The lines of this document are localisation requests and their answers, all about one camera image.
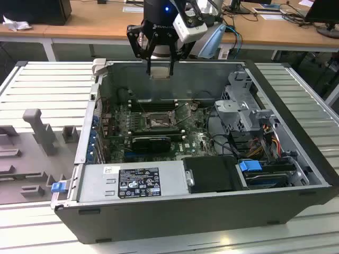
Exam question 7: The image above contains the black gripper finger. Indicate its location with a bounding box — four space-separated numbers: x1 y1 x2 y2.
168 33 196 77
126 25 159 77

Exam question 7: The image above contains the silver CPU plate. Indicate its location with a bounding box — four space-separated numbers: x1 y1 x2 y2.
149 66 172 80

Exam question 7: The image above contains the metal socket cover frame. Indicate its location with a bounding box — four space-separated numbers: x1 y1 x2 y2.
171 103 193 125

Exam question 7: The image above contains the black RAM slot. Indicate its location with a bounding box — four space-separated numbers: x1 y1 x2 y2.
131 98 177 105
131 133 185 141
131 126 180 134
131 104 177 112

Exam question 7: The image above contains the CPU socket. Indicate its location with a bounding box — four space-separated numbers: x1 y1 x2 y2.
144 111 177 131

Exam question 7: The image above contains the pale blue teach pendant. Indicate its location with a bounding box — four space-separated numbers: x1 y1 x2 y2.
198 23 227 60

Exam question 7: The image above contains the wooden desk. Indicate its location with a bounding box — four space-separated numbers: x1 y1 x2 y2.
0 0 339 63

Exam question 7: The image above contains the black monitor stand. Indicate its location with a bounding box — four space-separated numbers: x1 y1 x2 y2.
229 0 251 15

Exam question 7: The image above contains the metal drive cage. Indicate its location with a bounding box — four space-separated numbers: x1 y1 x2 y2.
214 70 281 133

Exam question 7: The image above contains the green motherboard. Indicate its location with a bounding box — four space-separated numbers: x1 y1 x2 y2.
105 102 220 164

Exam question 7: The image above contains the white framed paper sheet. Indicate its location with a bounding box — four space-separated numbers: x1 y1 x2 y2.
251 6 282 14

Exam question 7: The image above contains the black graphics card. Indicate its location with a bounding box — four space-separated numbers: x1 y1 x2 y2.
131 136 172 153

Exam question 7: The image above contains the black computer box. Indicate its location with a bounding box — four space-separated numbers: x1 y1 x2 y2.
0 0 72 26

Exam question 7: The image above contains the crumpled white paper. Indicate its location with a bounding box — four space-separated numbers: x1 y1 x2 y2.
2 14 32 32

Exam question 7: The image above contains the black plastic shroud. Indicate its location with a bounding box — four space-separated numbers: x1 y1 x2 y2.
182 156 249 194

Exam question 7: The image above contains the blue disk carrier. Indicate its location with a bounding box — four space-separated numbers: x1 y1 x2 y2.
238 160 263 175

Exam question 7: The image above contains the black rating label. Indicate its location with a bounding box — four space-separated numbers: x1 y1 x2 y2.
118 167 162 198

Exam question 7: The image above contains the grey power supply unit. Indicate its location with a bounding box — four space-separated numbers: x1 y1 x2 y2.
76 160 190 203

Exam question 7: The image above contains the black monitor with stand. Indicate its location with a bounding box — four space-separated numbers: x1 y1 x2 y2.
304 0 339 40

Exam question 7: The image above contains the hard disk drive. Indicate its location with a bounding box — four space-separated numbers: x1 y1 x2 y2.
244 171 290 189

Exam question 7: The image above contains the grey parts rack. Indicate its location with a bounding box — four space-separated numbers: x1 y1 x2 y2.
0 108 83 206

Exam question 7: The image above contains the black PC case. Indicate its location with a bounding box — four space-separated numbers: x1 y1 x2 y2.
50 58 339 244

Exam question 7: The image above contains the green RAM stick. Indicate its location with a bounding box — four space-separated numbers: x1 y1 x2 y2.
0 173 27 181

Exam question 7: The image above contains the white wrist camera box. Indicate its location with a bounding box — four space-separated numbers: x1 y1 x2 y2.
173 10 208 43

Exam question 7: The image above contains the grey case latch handle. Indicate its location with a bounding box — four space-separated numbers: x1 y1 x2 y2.
91 58 114 77

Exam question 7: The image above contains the thin black wire loop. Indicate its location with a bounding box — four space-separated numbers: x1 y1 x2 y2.
195 90 217 102

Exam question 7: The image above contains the blue cable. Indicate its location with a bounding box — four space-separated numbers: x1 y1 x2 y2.
225 25 243 58

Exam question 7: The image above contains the black desk cable tangle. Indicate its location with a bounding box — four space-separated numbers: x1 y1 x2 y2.
221 4 259 22

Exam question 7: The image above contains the thick black cable loop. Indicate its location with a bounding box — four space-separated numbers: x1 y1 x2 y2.
206 105 240 157

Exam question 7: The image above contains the dark desk cable tangle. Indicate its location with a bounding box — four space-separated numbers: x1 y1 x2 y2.
280 3 318 26

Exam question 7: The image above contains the yellow red wire bundle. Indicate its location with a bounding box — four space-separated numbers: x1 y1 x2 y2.
248 124 282 159

